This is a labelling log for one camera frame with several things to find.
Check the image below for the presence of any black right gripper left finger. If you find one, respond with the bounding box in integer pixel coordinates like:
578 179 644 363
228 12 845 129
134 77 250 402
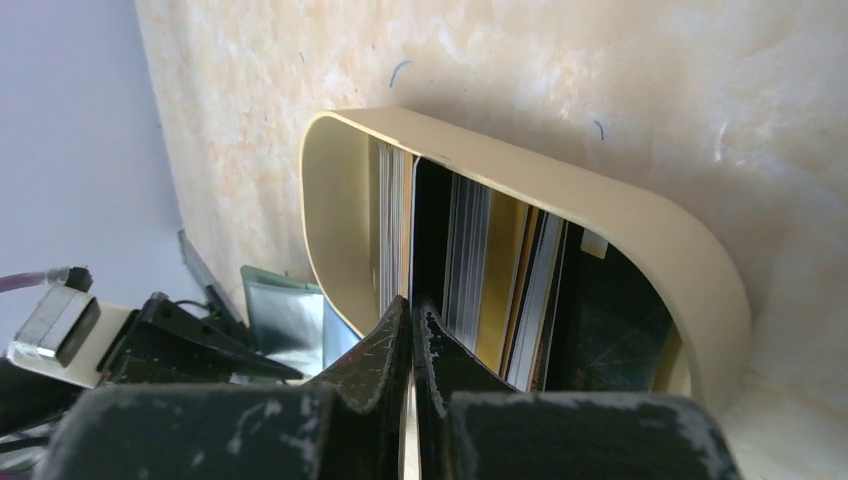
34 297 411 479

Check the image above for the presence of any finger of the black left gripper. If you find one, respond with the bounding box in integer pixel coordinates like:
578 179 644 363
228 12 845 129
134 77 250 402
99 297 304 385

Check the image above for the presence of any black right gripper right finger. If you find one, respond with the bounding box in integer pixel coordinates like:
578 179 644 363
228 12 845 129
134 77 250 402
411 301 741 479

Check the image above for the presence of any thin card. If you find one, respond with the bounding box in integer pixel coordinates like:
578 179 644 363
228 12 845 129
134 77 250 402
399 370 421 480

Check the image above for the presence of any green card holder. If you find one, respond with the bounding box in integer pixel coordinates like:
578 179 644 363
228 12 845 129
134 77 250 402
240 265 362 378

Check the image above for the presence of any black VIP card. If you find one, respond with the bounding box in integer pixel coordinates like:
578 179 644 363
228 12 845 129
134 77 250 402
541 222 675 391

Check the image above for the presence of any cream oval card tray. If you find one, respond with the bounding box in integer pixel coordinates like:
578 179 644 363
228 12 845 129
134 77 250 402
300 108 751 411

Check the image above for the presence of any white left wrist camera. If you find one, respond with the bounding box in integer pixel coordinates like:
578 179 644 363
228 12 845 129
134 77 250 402
1 266 132 389

